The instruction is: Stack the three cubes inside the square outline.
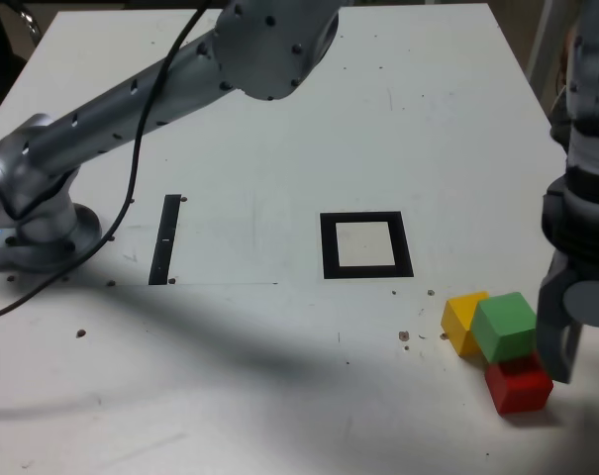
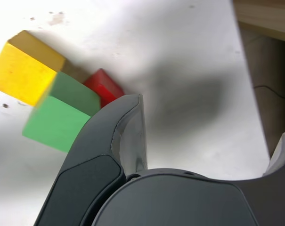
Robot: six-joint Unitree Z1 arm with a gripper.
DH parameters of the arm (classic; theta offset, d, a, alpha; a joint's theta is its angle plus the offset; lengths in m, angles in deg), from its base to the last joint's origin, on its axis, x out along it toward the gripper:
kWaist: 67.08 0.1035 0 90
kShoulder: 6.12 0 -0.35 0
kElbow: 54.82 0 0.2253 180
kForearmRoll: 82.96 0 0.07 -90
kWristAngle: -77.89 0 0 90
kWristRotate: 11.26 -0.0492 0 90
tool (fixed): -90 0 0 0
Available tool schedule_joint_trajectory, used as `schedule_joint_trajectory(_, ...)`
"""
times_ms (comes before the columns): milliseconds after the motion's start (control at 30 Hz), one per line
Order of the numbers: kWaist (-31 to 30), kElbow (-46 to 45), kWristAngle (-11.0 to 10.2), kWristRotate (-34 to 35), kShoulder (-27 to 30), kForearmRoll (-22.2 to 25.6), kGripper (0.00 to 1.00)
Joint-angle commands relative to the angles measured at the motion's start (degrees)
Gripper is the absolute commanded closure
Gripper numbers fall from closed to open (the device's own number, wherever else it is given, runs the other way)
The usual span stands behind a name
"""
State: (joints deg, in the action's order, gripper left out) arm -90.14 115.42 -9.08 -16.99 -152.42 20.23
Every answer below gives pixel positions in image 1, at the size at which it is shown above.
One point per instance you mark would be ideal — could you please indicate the red cube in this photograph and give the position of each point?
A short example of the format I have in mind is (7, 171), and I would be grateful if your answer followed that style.
(519, 391)

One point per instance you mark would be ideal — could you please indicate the black tape square outline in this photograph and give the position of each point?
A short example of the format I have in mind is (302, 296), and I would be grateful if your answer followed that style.
(329, 247)

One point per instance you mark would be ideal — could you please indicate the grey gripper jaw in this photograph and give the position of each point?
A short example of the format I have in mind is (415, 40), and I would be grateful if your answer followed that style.
(593, 304)
(551, 321)

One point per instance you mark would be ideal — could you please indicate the yellow cube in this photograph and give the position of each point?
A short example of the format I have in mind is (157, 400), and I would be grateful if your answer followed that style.
(456, 321)

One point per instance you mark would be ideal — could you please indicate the green cube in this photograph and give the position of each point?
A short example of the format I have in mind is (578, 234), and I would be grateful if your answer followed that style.
(504, 326)

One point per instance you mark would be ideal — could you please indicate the black tape strip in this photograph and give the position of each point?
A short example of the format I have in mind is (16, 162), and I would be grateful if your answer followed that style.
(164, 237)

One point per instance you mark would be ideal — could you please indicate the person's hand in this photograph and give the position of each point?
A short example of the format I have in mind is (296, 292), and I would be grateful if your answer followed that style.
(568, 59)

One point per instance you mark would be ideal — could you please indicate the metal chair frame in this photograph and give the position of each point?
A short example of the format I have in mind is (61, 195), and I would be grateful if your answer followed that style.
(30, 22)

